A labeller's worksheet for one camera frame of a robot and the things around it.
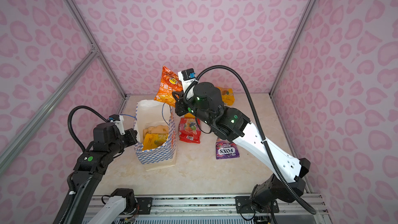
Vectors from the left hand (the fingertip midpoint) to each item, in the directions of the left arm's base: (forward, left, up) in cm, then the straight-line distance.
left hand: (137, 129), depth 73 cm
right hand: (0, -20, +23) cm, 31 cm away
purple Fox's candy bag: (-1, -44, -23) cm, 49 cm away
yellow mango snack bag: (+3, -2, -17) cm, 18 cm away
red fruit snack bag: (+11, -23, -20) cm, 32 cm away
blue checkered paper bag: (+15, -4, -7) cm, 17 cm away
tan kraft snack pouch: (+8, -4, -18) cm, 20 cm away
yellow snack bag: (+24, -21, -22) cm, 39 cm away
